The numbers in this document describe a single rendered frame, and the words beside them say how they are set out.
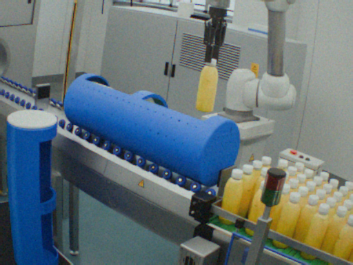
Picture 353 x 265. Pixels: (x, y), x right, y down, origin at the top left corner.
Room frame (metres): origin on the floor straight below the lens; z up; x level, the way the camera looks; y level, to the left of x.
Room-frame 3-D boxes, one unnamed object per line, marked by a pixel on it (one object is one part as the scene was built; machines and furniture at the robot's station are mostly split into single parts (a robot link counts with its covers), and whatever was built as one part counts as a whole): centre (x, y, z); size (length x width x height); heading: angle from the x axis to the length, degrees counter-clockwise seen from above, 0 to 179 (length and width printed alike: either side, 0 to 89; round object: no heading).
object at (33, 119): (2.08, 0.72, 1.03); 0.28 x 0.28 x 0.01
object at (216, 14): (1.87, -0.10, 1.63); 0.08 x 0.07 x 0.09; 142
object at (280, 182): (1.25, -0.31, 1.23); 0.06 x 0.06 x 0.04
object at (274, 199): (1.25, -0.31, 1.18); 0.06 x 0.06 x 0.05
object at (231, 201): (1.59, -0.24, 1.00); 0.07 x 0.07 x 0.20
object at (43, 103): (2.59, 0.83, 1.00); 0.10 x 0.04 x 0.15; 142
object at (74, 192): (2.47, 0.56, 0.31); 0.06 x 0.06 x 0.63; 52
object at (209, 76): (1.87, -0.10, 1.34); 0.07 x 0.07 x 0.20
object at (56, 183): (2.36, 0.65, 0.31); 0.06 x 0.06 x 0.63; 52
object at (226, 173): (1.77, -0.22, 0.99); 0.10 x 0.02 x 0.12; 142
